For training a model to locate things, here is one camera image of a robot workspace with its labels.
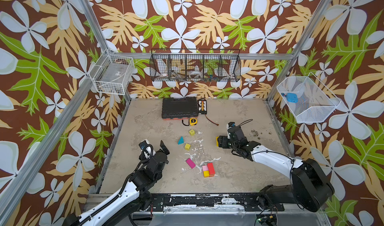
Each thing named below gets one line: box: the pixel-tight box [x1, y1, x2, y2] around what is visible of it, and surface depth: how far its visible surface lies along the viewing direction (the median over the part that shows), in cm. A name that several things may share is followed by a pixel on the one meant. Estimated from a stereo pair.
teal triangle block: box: [177, 136, 185, 145], surface depth 98 cm
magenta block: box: [185, 158, 196, 169], surface depth 89 cm
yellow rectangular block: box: [203, 170, 210, 178], surface depth 84 cm
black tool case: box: [162, 96, 199, 120], surface depth 111 cm
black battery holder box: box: [198, 100, 207, 115], surface depth 117 cm
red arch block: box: [207, 162, 216, 177], surface depth 83 cm
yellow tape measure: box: [189, 117, 198, 126], surface depth 106 cm
